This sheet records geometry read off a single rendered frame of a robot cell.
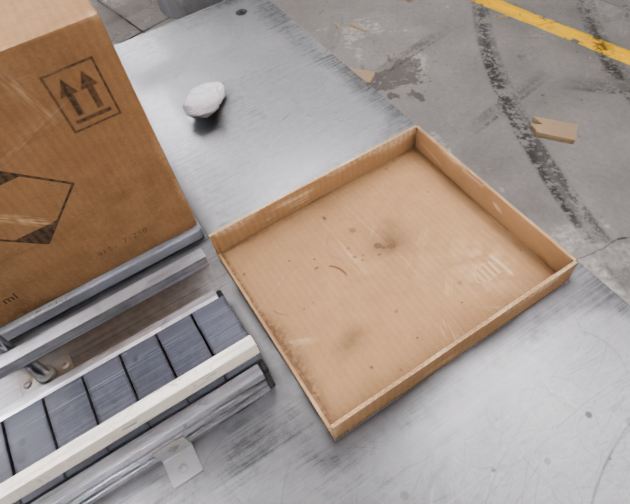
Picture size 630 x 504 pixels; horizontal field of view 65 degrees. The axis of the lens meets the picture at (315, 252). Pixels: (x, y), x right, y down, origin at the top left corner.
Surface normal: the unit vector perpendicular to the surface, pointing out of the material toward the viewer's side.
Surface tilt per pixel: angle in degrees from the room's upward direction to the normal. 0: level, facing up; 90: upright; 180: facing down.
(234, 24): 0
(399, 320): 0
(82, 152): 90
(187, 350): 0
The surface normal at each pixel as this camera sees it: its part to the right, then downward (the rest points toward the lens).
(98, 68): 0.53, 0.67
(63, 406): -0.10, -0.56
